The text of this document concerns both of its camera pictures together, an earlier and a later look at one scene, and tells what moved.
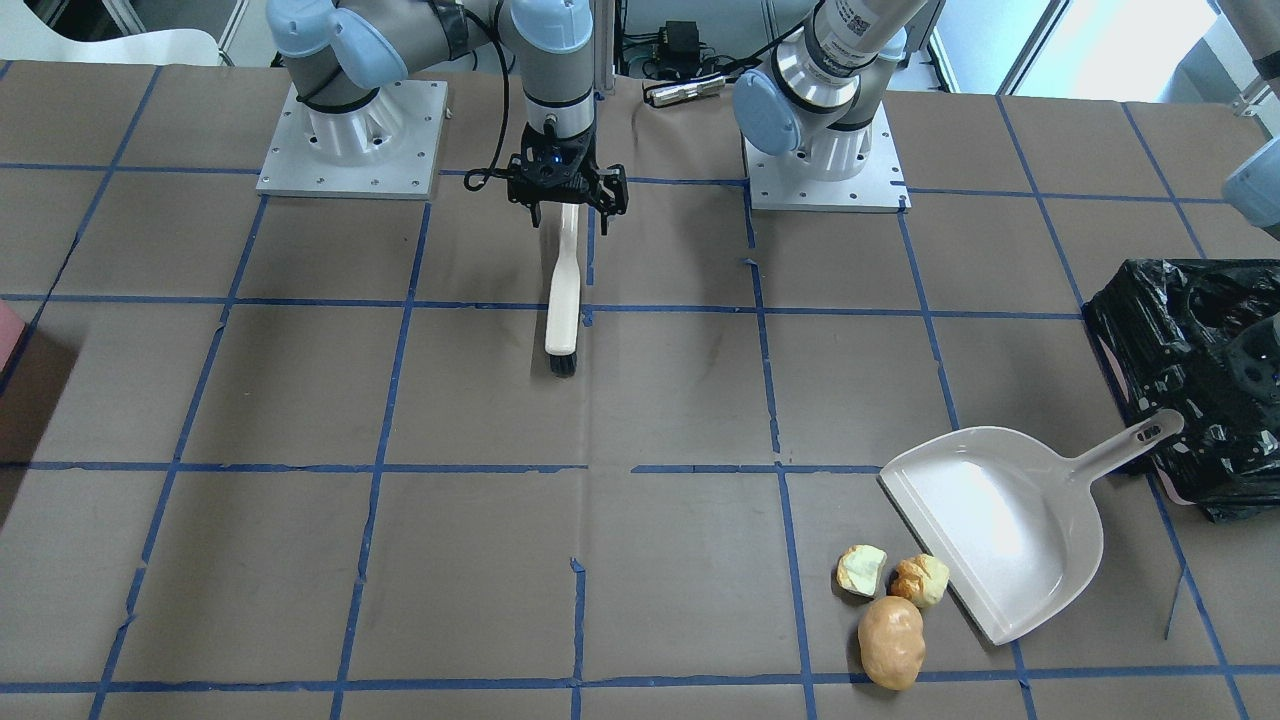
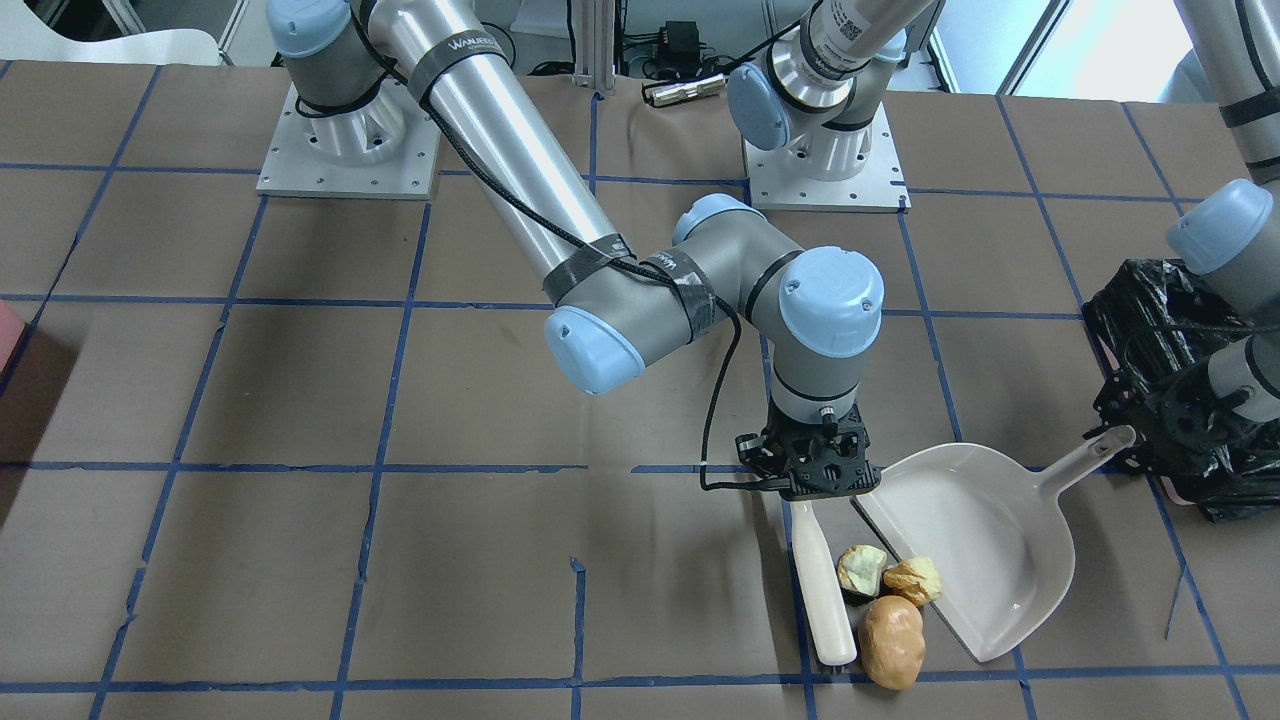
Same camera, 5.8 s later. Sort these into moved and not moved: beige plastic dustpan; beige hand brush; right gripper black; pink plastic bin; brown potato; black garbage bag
Moved: right gripper black; beige plastic dustpan; beige hand brush
Not moved: black garbage bag; pink plastic bin; brown potato
